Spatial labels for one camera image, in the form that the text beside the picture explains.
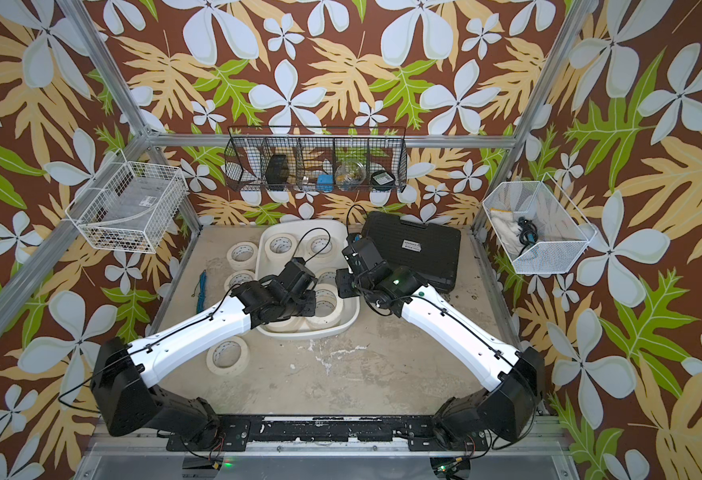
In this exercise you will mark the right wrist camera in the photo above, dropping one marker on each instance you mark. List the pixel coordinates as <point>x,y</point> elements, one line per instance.
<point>362,256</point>

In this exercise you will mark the masking tape roll five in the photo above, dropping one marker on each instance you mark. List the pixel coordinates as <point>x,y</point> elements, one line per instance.
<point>320,245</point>

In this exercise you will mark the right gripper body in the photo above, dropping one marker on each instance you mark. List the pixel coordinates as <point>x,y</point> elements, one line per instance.
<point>350,285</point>

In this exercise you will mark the blue item in basket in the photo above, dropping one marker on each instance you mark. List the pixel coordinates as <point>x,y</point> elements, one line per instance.
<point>325,183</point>

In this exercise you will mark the black plastic tool case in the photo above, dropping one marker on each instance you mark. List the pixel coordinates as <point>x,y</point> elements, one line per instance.
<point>430,250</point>

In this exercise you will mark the masking tape roll two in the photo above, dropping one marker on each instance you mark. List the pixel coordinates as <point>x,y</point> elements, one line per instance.
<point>243,256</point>

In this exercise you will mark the masking tape roll six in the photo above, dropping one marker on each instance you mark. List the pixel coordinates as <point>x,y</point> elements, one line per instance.
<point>328,308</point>

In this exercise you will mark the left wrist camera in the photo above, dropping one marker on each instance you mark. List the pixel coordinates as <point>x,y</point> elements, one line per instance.
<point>296,278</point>

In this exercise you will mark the masking tape roll eight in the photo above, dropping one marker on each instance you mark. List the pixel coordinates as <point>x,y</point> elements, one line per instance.
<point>291,325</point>

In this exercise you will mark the masking tape roll one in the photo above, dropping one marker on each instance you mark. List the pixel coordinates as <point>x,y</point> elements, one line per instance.
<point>238,278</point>

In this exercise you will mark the masking tape roll three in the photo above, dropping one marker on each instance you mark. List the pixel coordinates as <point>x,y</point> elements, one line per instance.
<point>228,358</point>

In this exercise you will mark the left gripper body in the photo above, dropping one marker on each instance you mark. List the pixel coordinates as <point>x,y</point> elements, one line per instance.
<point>303,306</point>

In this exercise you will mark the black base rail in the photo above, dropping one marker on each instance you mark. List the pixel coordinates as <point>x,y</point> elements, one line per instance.
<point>239,433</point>

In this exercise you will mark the white mesh basket right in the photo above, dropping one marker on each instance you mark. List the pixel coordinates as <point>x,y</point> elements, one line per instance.
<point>538,225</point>

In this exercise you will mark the white plastic storage box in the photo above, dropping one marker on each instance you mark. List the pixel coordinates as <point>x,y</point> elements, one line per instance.
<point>302,230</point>

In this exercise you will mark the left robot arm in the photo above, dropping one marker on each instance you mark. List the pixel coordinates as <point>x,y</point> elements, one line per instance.
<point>127,375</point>

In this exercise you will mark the black wire wall basket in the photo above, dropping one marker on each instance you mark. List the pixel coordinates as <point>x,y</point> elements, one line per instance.
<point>361,158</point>

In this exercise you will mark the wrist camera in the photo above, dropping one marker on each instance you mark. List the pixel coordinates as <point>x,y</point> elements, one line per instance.
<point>362,256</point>
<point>296,278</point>

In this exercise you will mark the masking tape roll seven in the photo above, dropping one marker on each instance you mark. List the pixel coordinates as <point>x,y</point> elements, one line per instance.
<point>327,277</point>

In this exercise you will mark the white wire basket left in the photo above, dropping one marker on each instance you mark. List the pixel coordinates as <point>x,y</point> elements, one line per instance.
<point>130,207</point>

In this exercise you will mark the black box in basket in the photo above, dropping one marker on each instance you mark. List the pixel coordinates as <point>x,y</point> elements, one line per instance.
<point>277,171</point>

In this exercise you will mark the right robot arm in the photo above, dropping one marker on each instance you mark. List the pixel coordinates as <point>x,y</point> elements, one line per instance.
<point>512,380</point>

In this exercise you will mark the masking tape roll four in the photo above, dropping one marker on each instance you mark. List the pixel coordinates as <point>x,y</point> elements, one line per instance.
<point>280,248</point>

